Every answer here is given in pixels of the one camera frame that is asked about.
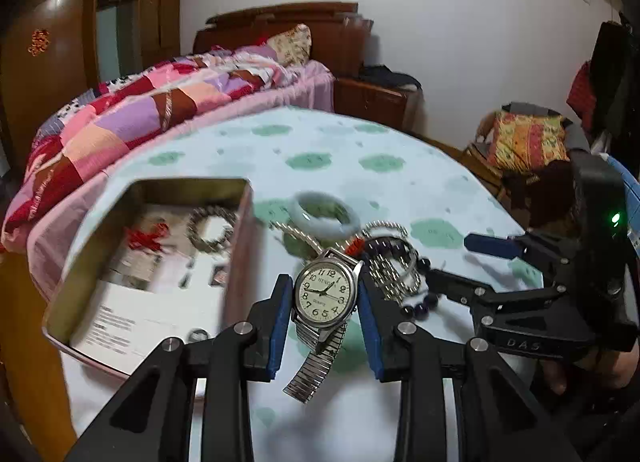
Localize silver wristwatch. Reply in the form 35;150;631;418
282;248;366;405

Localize wooden nightstand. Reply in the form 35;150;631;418
332;76;421;133

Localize wooden chair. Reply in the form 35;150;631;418
460;102;591;229

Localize pink metal tin box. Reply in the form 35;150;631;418
42;177;256;380

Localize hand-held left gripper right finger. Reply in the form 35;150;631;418
356;267;583;462

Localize hanging clothes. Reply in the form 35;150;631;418
567;16;640;153

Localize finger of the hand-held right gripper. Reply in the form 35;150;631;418
464;232;556;267
425;268;561;313

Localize brown bead bracelet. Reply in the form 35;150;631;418
186;206;239;257

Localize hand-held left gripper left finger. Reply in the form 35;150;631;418
65;274;296;462

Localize patchwork quilt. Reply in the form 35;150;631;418
0;44;306;253

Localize dark clothes pile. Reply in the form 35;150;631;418
357;64;421;90

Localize pink bedsheet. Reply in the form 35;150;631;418
0;59;336;303

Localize red knot charm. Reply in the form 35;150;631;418
124;223;170;253

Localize dark bead bracelet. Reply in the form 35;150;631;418
365;237;442;319

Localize wooden headboard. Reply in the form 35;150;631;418
192;2;373;80

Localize floral cushion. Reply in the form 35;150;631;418
487;110;571;173

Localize person's right hand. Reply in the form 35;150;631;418
542;348;640;395

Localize floral pillow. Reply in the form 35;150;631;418
265;24;313;67

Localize red paper decoration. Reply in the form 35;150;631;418
27;29;51;57

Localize white booklet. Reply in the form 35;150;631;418
67;282;226;378

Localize pale jade bangle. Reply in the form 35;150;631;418
291;190;362;247

